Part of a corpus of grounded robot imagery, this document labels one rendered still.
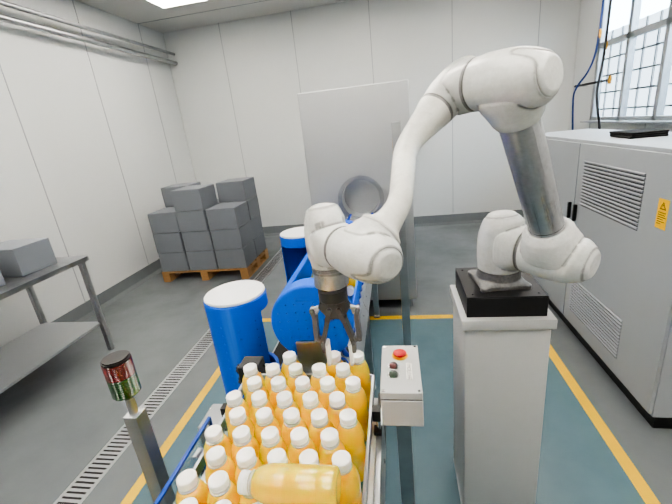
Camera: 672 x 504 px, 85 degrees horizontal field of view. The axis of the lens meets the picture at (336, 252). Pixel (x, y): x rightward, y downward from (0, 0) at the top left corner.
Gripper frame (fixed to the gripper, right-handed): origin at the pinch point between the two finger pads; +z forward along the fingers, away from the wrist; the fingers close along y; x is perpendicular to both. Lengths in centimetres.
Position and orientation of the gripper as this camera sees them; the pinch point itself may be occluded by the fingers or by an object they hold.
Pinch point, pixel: (340, 353)
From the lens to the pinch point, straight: 104.5
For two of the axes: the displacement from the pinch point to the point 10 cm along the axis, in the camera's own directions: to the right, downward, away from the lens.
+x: -1.4, 3.3, -9.3
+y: -9.8, 0.5, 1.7
